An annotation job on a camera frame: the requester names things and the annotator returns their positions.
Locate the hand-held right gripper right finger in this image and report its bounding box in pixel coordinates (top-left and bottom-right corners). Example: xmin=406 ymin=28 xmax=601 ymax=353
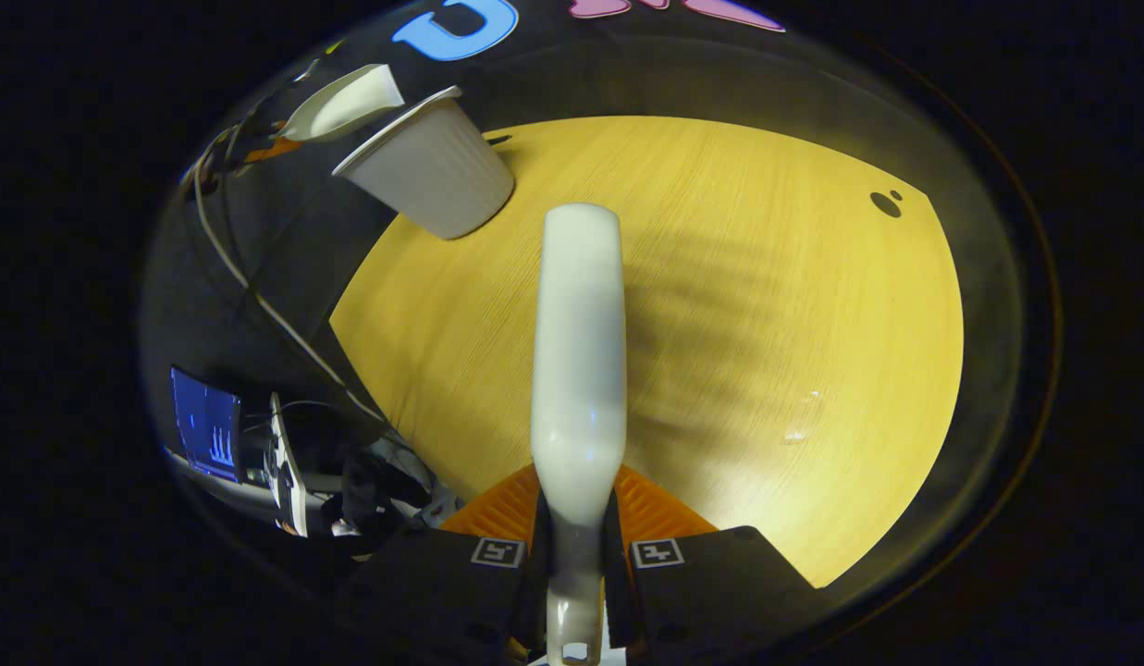
xmin=609 ymin=462 xmax=824 ymax=654

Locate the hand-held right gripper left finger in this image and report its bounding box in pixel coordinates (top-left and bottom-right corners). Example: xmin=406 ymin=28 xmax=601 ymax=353
xmin=345 ymin=462 xmax=547 ymax=656

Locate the grey plastic dustpan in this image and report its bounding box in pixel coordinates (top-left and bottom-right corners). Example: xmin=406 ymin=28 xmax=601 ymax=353
xmin=280 ymin=63 xmax=406 ymax=142

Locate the grey plastic garbage bin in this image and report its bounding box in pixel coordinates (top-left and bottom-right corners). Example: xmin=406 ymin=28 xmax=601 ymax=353
xmin=331 ymin=86 xmax=515 ymax=241

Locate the small grey broom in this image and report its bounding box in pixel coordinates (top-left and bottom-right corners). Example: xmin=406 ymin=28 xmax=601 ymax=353
xmin=532 ymin=203 xmax=628 ymax=666

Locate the white upright panel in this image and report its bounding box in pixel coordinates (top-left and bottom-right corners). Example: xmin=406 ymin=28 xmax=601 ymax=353
xmin=268 ymin=393 xmax=310 ymax=537

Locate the computer screen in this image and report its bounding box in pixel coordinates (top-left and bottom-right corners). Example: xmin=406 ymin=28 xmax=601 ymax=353
xmin=169 ymin=367 xmax=242 ymax=484

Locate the white cable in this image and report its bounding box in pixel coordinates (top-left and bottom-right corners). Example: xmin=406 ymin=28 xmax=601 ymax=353
xmin=192 ymin=153 xmax=392 ymax=428

